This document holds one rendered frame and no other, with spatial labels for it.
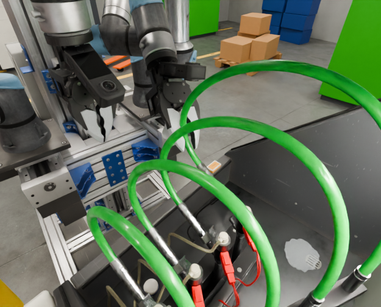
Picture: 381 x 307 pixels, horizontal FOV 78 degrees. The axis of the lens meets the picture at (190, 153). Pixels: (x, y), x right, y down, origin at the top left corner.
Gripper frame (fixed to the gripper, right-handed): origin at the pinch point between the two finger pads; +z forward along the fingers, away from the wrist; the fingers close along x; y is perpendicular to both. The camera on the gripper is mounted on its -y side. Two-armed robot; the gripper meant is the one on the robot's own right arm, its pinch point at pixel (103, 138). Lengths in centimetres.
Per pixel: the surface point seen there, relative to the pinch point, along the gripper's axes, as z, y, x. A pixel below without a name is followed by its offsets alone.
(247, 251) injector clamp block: 25.6, -31.2, -13.0
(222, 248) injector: 12.2, -29.8, -2.9
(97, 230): 4.2, -15.4, 11.9
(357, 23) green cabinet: 25, 20, -335
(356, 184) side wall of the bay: 16, -44, -43
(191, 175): -11.4, -28.7, 4.6
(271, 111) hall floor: 124, 64, -258
